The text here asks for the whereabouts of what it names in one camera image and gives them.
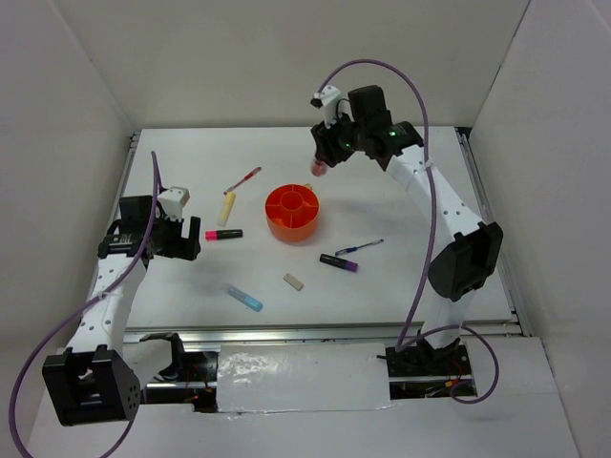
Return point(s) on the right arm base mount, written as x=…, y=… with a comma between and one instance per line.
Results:
x=412, y=375

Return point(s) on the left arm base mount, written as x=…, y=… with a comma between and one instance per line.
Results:
x=187, y=377

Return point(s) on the yellow highlighter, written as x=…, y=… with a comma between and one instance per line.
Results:
x=226, y=208

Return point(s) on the white cover panel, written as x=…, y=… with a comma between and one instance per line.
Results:
x=302, y=378

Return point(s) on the aluminium rail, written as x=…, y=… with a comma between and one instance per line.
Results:
x=494, y=230
x=273, y=334

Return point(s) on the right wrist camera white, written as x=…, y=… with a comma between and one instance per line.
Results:
x=327, y=99

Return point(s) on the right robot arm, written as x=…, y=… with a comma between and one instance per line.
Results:
x=465, y=249

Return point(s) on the red pen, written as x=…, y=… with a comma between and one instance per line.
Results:
x=242, y=181

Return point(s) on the aluminium right rail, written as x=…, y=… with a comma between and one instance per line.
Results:
x=494, y=230

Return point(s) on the pink black highlighter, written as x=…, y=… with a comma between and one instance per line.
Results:
x=223, y=234

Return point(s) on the orange round organizer container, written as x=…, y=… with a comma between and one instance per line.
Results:
x=292, y=213

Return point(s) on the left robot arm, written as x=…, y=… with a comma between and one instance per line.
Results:
x=92, y=381

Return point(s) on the beige eraser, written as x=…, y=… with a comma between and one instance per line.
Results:
x=293, y=281

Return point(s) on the purple black highlighter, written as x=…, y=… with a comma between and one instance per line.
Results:
x=339, y=263

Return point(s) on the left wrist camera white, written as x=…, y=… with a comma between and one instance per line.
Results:
x=172, y=202

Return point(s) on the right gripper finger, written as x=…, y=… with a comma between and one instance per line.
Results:
x=322, y=150
x=337, y=156

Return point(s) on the aluminium front rail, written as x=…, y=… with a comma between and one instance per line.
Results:
x=273, y=334

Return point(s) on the blue clear highlighter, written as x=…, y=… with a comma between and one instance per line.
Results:
x=243, y=298

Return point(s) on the blue pen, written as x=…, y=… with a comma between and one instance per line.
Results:
x=353, y=249

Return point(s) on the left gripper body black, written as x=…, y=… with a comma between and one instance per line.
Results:
x=169, y=240

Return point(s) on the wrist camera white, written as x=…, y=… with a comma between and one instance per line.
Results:
x=327, y=99
x=172, y=202

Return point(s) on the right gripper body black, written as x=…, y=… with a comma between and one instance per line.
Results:
x=342, y=135

